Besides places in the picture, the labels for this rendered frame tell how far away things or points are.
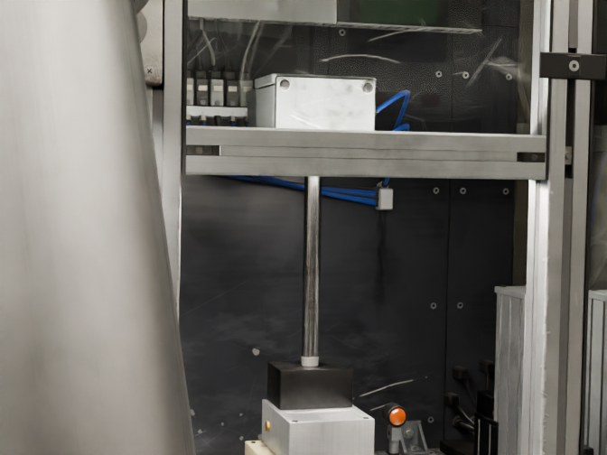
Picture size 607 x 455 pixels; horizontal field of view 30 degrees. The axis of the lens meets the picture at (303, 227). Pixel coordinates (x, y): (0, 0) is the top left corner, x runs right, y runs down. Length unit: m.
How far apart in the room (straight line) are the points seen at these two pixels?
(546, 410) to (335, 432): 0.22
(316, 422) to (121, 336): 1.00
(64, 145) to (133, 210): 0.02
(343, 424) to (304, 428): 0.04
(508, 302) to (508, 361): 0.07
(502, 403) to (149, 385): 1.19
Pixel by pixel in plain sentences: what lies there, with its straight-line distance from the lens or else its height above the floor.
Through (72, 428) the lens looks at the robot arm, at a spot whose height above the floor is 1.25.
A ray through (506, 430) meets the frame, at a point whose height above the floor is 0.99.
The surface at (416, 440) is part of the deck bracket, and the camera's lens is 1.61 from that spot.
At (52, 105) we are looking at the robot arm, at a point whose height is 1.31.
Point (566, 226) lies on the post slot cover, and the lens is 1.17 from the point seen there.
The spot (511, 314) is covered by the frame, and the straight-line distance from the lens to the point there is 1.38.
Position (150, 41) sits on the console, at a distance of 1.03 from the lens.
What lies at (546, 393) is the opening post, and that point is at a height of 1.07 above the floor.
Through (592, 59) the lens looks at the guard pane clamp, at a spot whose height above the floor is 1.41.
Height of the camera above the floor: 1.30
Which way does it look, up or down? 3 degrees down
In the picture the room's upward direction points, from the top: 1 degrees clockwise
